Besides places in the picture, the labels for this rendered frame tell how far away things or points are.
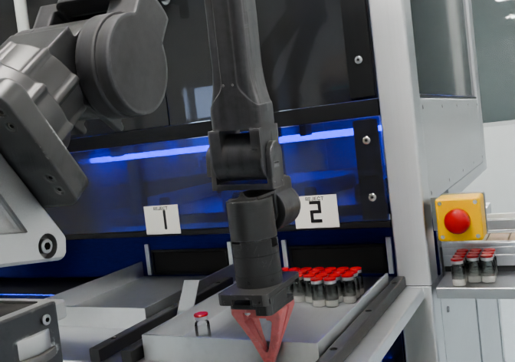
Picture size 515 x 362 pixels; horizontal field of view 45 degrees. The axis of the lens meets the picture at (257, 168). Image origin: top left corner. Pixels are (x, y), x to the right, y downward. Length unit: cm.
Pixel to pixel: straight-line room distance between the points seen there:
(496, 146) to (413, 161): 462
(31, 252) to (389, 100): 79
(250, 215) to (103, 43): 34
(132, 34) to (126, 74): 3
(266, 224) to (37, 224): 37
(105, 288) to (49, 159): 100
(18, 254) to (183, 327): 60
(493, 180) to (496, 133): 41
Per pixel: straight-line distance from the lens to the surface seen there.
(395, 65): 109
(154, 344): 90
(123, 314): 107
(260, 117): 71
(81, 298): 131
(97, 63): 46
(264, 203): 73
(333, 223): 114
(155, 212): 131
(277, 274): 75
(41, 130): 38
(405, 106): 108
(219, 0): 72
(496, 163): 570
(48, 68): 44
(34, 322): 57
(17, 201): 40
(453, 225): 105
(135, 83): 47
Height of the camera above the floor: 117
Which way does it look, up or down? 3 degrees down
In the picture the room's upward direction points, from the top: 7 degrees counter-clockwise
